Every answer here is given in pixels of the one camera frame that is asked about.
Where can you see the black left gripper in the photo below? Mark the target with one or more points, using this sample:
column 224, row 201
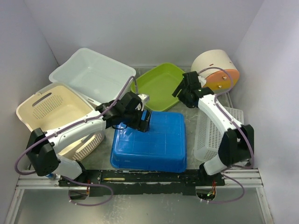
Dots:
column 141, row 125

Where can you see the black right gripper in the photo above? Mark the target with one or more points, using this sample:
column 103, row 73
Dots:
column 181, row 87

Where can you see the green plastic tray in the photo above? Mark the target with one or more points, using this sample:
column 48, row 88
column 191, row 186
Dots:
column 159, row 83

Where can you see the blue plastic tub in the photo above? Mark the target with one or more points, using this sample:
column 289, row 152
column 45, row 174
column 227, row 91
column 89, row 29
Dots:
column 161, row 148

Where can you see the white perforated plastic basket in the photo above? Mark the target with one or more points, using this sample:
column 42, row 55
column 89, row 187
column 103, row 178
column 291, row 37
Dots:
column 209, row 133

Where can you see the cream perforated laundry basket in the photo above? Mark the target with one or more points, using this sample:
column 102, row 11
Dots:
column 54, row 106

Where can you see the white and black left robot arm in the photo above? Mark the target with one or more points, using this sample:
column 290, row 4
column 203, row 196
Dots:
column 45, row 146

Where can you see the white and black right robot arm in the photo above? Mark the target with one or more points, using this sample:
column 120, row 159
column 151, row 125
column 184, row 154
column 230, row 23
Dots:
column 237, row 143

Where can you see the cream cylinder with orange lid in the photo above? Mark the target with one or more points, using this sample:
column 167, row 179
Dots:
column 219, row 70

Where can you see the large white plastic tub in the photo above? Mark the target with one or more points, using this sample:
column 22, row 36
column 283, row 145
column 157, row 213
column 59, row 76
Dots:
column 96, row 77

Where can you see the yellow pencil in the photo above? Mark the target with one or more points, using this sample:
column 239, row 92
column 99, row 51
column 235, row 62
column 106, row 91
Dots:
column 114, row 179

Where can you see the blue capacitor cylinder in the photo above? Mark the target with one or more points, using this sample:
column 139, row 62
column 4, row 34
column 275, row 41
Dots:
column 51, row 176

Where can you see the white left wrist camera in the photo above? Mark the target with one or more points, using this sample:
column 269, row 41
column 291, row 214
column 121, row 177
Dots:
column 144, row 98

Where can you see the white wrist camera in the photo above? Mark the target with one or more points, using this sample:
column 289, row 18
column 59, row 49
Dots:
column 202, row 81
column 144, row 98

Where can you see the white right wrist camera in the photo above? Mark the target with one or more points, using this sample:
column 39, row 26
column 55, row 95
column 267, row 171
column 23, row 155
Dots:
column 202, row 81

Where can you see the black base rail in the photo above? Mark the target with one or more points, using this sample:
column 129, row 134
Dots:
column 153, row 182

